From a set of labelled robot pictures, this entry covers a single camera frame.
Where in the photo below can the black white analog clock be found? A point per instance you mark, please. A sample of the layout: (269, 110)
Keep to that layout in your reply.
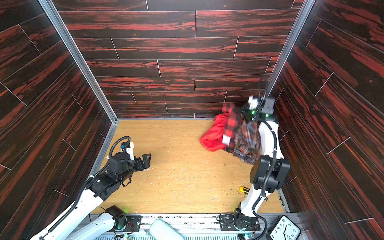
(284, 229)

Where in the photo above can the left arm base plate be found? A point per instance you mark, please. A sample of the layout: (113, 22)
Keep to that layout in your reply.
(130, 223)

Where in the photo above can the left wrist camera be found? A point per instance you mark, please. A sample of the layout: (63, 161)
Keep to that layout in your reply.
(128, 148)

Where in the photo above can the white rounded object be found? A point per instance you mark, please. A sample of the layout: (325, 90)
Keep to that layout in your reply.
(161, 230)

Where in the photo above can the multicolour tartan plaid cloth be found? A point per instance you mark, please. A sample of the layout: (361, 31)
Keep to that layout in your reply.
(247, 143)

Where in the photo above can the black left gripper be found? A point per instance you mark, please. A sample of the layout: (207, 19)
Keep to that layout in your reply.
(137, 162)

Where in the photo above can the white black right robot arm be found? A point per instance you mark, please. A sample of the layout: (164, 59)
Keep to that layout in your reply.
(268, 174)

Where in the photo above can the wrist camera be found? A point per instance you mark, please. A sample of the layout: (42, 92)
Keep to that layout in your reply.
(128, 148)
(253, 103)

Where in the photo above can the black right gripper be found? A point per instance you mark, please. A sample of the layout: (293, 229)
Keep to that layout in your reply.
(248, 111)

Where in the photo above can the plain red cloth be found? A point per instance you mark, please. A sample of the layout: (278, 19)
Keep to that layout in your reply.
(212, 139)

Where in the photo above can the yellow black utility knife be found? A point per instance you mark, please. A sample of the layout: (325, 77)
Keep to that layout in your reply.
(244, 190)

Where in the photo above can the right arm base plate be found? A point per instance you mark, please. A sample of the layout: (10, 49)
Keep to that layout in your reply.
(238, 222)

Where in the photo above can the red black checkered cloth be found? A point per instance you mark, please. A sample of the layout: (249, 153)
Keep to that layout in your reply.
(234, 120)

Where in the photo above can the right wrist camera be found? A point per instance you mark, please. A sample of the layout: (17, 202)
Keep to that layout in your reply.
(253, 103)

